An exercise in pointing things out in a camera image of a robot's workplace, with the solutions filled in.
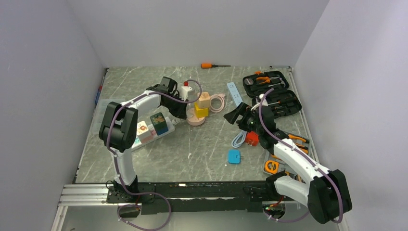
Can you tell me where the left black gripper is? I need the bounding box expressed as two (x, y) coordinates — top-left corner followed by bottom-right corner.
(164, 94), (189, 120)

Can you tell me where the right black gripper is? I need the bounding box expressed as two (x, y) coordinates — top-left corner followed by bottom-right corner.
(224, 102), (263, 135)

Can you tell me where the pink round plug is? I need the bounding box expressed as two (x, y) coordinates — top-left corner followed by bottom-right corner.
(186, 108), (206, 127)

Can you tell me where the red cube adapter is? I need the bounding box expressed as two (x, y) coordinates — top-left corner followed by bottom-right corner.
(244, 131), (259, 147)

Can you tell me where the white power strip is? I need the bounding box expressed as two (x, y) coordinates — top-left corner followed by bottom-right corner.
(131, 116), (175, 151)

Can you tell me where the light blue cable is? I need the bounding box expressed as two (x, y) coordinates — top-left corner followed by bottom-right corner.
(231, 130), (248, 149)

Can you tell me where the yellow plug adapter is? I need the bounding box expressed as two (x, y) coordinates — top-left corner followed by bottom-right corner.
(194, 103), (209, 118)

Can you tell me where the green cube plug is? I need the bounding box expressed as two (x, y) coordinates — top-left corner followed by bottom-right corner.
(150, 112), (166, 127)

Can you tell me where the wooden cube plug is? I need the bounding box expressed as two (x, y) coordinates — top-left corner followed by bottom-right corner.
(196, 92), (211, 109)

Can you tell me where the blue power strip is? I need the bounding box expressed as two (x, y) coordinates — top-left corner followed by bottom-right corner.
(227, 82), (243, 107)

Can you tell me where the pink plug adapter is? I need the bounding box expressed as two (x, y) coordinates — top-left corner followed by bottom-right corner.
(138, 130), (153, 143)

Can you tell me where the pink cable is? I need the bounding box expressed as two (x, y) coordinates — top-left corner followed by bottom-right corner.
(209, 93), (227, 114)

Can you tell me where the small blue plug adapter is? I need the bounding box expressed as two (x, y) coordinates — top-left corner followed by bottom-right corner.
(227, 149), (244, 165)

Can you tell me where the white cube plug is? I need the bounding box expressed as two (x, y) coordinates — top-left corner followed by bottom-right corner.
(136, 121), (149, 136)

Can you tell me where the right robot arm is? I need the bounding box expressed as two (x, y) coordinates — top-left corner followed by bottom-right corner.
(224, 103), (353, 224)

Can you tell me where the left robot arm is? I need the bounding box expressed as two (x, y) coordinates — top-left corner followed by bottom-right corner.
(99, 77), (190, 202)

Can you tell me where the black tool case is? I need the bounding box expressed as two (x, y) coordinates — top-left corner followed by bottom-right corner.
(242, 71), (302, 118)

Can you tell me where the grey tool tray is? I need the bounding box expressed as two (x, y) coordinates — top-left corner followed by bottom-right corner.
(263, 130), (311, 187)

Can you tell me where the orange tape measure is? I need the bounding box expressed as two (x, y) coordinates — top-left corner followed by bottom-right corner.
(264, 160), (280, 175)

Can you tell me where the clear plastic screw box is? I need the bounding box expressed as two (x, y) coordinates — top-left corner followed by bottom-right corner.
(90, 99), (113, 134)

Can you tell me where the blue red pen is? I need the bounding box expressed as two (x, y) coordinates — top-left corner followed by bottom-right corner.
(94, 77), (105, 105)

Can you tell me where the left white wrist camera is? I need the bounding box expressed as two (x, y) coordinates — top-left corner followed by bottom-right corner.
(179, 81), (194, 101)

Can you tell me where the orange handled screwdriver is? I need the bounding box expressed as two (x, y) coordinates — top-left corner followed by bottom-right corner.
(200, 63), (230, 69)

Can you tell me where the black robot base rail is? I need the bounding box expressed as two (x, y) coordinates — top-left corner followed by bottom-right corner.
(105, 180), (292, 215)

